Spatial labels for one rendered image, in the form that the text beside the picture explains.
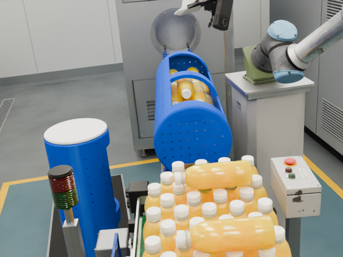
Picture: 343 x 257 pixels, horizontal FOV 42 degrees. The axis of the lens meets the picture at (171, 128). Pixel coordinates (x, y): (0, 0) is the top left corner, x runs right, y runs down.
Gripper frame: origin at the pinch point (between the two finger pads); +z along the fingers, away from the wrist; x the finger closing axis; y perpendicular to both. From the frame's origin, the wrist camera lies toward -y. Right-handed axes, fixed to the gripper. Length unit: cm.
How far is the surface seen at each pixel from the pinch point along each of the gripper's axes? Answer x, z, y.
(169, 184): 6, 15, -51
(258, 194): -10, -5, -59
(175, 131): -7.7, 23.8, -28.7
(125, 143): -142, 251, 61
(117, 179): -89, 189, 4
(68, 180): 41, 12, -53
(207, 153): -20.4, 22.5, -36.3
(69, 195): 40, 14, -56
